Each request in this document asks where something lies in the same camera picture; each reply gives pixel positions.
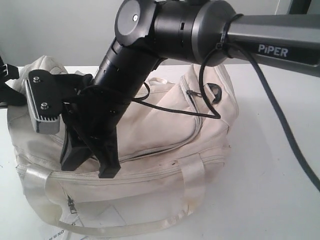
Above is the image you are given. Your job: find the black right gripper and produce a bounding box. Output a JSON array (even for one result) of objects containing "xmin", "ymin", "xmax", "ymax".
[{"xmin": 60, "ymin": 84, "xmax": 135, "ymax": 179}]

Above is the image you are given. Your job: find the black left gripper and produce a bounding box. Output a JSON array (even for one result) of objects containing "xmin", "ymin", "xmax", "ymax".
[{"xmin": 0, "ymin": 58, "xmax": 27, "ymax": 109}]

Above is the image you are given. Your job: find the cream fabric duffel bag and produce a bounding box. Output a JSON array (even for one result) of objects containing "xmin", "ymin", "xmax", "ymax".
[{"xmin": 7, "ymin": 64, "xmax": 239, "ymax": 237}]

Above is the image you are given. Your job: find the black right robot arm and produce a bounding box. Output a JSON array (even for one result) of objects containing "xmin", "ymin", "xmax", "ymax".
[{"xmin": 60, "ymin": 0, "xmax": 320, "ymax": 179}]

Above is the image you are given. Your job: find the white paper hang tag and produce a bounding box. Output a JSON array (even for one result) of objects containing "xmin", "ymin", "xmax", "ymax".
[{"xmin": 39, "ymin": 212, "xmax": 88, "ymax": 240}]

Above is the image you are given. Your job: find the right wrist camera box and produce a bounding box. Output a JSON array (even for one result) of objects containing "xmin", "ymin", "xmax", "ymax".
[{"xmin": 25, "ymin": 69, "xmax": 93, "ymax": 135}]

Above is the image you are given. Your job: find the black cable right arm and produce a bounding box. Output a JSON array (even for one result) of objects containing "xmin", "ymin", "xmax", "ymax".
[{"xmin": 77, "ymin": 42, "xmax": 320, "ymax": 191}]

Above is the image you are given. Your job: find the dark vertical post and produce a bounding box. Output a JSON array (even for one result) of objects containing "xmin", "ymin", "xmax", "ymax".
[{"xmin": 287, "ymin": 0, "xmax": 312, "ymax": 15}]

